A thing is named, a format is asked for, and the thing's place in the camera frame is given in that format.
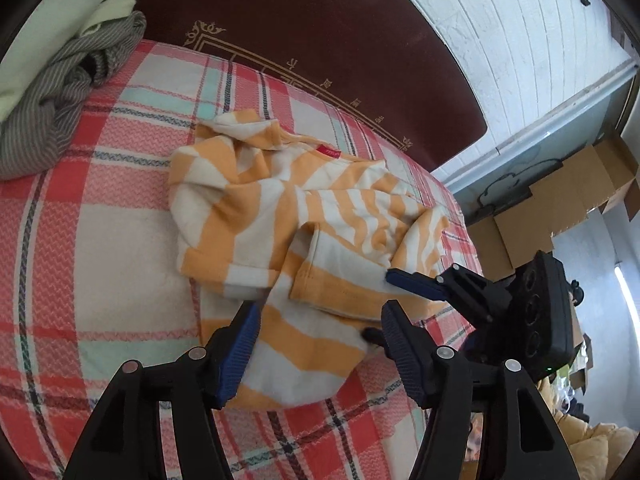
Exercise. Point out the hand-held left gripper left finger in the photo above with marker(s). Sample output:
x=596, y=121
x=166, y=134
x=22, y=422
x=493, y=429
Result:
x=240, y=355

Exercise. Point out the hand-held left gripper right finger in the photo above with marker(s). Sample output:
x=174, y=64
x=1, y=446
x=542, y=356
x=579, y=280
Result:
x=405, y=350

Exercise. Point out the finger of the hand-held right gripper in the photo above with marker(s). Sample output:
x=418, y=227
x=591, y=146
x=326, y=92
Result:
x=415, y=283
x=372, y=335

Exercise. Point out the orange white striped shirt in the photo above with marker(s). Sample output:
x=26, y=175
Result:
x=300, y=210

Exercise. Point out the cardboard box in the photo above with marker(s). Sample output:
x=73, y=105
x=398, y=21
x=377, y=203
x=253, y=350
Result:
x=550, y=195

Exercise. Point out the yellow cloth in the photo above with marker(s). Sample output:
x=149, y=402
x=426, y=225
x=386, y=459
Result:
x=600, y=445

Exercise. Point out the grey glass door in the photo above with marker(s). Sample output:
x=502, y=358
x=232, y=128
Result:
x=525, y=145

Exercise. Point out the red plaid bed sheet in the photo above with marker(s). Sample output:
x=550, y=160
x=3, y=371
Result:
x=100, y=260

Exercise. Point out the dark wooden headboard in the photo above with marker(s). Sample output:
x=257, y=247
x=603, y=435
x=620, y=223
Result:
x=325, y=25

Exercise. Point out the grey striped cloth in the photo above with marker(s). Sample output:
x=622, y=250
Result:
x=50, y=110

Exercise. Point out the light green cloth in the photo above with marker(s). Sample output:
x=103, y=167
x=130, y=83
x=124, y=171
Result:
x=50, y=35

